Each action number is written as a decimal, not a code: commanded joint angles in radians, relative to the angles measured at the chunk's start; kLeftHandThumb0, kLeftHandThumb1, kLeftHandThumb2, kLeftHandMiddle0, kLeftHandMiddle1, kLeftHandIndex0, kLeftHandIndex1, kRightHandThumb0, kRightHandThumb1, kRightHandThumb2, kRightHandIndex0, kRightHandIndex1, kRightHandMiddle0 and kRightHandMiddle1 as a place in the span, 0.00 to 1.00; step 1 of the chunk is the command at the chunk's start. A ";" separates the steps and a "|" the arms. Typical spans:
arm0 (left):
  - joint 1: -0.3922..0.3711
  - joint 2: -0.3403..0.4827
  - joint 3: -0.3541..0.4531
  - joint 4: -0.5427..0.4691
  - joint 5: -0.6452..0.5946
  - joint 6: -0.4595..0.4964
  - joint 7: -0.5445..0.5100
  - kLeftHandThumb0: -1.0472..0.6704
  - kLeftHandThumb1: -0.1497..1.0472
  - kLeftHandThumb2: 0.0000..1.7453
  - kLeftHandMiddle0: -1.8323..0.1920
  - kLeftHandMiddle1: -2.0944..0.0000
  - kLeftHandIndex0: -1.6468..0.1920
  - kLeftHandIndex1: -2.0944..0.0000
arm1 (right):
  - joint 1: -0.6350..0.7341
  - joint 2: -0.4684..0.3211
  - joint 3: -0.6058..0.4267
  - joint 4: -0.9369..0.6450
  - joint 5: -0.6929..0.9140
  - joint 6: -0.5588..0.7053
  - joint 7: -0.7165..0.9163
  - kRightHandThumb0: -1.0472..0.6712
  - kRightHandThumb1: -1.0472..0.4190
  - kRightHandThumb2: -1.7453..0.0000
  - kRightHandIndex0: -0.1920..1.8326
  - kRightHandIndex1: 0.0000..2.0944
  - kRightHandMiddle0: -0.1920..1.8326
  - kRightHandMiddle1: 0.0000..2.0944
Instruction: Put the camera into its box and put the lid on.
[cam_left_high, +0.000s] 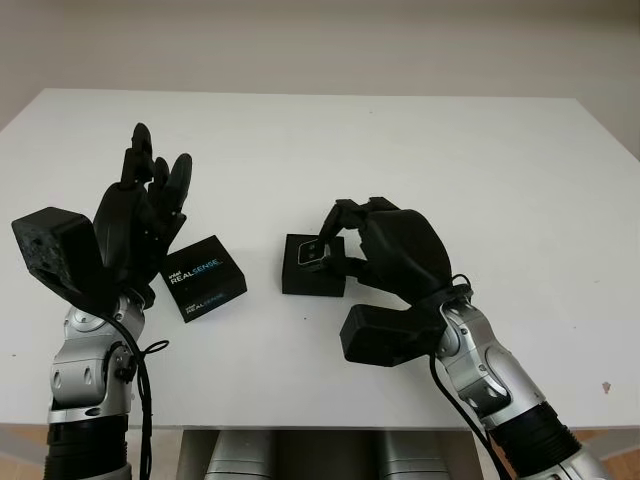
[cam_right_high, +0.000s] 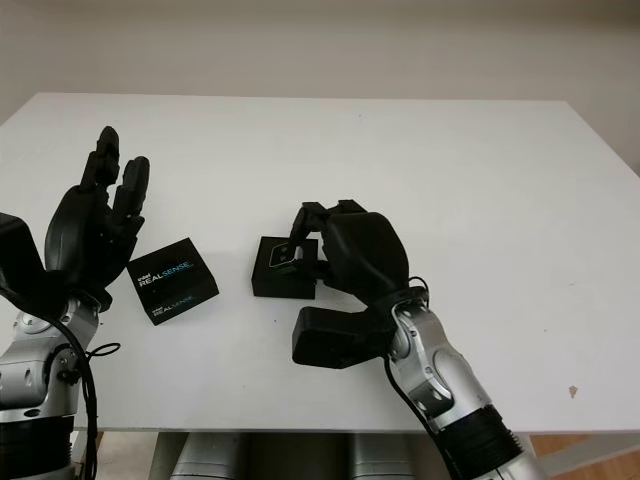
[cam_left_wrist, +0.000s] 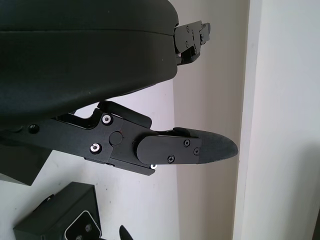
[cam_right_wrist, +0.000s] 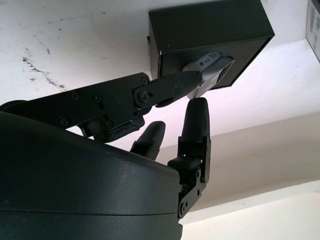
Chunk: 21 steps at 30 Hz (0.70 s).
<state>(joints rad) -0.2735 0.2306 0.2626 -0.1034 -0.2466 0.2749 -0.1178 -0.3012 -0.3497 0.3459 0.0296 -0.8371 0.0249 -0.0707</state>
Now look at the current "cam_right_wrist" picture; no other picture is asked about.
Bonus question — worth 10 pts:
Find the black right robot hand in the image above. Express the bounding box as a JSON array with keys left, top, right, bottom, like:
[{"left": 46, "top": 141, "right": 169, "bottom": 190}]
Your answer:
[{"left": 0, "top": 71, "right": 212, "bottom": 240}]

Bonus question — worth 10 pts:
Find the small silver depth camera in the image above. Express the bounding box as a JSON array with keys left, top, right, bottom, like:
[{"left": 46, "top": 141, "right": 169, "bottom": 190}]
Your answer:
[{"left": 181, "top": 51, "right": 235, "bottom": 98}]

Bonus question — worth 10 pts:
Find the black RealSense box lid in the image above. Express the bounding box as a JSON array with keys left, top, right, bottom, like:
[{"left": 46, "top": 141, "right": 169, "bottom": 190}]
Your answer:
[{"left": 306, "top": 0, "right": 320, "bottom": 63}]

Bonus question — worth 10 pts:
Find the black box base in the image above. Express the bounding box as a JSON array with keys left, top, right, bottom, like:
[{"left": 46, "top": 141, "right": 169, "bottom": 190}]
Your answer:
[{"left": 148, "top": 0, "right": 276, "bottom": 89}]

